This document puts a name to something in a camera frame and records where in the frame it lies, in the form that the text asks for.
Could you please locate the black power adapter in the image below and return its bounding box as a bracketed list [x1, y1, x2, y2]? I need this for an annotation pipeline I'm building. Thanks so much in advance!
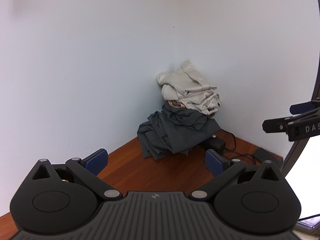
[209, 135, 226, 154]

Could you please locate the dark grey garment pile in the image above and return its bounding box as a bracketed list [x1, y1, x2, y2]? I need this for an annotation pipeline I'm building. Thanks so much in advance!
[137, 102, 220, 160]

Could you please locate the white cloth bundle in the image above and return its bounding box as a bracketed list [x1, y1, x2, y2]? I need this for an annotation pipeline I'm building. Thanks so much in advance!
[156, 60, 221, 115]

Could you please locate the black cable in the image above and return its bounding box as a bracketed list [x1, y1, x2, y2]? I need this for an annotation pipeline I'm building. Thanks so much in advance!
[220, 128, 256, 165]

